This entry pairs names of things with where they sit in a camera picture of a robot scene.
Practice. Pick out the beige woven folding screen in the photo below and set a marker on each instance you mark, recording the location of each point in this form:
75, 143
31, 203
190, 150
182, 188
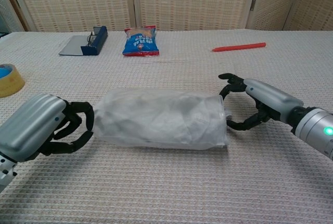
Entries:
187, 0

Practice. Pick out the black thin-frame eyeglasses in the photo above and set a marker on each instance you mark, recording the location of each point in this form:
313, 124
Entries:
91, 37

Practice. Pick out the open blue glasses case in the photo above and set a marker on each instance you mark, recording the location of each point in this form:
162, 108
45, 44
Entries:
97, 43

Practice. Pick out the tan tape roll blue core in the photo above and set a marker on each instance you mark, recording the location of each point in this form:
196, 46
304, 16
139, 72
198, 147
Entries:
11, 82

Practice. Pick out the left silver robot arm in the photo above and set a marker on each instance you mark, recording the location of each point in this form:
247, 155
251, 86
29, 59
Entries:
5, 172

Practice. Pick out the red plastic pen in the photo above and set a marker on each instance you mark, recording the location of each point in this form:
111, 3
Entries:
239, 47

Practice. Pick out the white plastic-wrapped bundle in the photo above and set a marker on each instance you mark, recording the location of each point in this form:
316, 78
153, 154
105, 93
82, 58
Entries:
158, 138

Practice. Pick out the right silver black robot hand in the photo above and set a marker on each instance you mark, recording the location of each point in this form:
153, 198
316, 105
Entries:
273, 99

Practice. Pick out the blue red snack packet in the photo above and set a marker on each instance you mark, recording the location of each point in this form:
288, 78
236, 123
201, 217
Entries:
140, 44

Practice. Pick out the white woven tablecloth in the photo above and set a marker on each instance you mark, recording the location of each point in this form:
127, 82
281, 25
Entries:
166, 187

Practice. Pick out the grey cloth garment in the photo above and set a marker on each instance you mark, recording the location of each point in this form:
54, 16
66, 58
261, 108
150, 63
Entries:
161, 119

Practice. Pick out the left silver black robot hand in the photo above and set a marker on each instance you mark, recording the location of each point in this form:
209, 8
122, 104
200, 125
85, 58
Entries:
28, 125

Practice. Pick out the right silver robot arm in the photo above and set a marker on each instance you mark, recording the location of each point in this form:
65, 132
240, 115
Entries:
314, 125

